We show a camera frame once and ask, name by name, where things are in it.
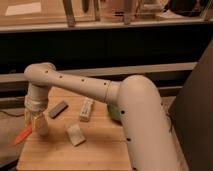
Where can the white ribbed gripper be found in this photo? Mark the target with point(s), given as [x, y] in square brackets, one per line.
[39, 120]

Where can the orange red pepper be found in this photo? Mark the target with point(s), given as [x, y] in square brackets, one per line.
[23, 135]

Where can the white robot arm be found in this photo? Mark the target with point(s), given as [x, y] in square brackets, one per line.
[146, 127]

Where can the dark grey rectangular block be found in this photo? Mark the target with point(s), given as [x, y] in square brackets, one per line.
[60, 107]

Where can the beige sponge block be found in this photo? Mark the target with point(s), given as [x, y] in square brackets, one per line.
[75, 135]

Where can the wooden cutting board table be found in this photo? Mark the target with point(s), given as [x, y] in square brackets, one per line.
[104, 149]

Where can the white tube bottle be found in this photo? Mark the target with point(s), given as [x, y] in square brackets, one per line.
[85, 112]

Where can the green bowl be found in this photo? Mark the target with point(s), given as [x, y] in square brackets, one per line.
[114, 113]

